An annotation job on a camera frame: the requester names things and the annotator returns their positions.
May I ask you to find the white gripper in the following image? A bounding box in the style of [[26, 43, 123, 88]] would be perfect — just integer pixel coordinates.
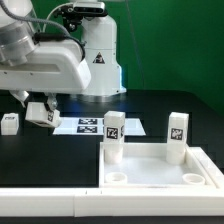
[[0, 40, 91, 111]]

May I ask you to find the white square tabletop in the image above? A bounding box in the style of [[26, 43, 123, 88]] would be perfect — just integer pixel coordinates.
[[99, 143, 215, 188]]

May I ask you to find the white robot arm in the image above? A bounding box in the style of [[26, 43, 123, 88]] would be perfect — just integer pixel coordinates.
[[0, 0, 126, 110]]

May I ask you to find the paper sheet with tags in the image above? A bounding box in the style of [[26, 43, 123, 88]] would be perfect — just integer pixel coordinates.
[[53, 117, 145, 136]]

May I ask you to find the grey arm hose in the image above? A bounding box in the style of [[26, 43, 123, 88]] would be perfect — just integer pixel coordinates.
[[0, 0, 87, 61]]

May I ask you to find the black camera stand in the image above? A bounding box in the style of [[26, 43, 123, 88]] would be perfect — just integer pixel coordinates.
[[53, 0, 108, 32]]

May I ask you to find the white cable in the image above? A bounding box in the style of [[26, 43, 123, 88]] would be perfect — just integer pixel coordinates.
[[44, 3, 73, 24]]

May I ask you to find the white L-shaped obstacle wall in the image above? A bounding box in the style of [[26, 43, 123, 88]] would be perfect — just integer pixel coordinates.
[[0, 147, 224, 217]]

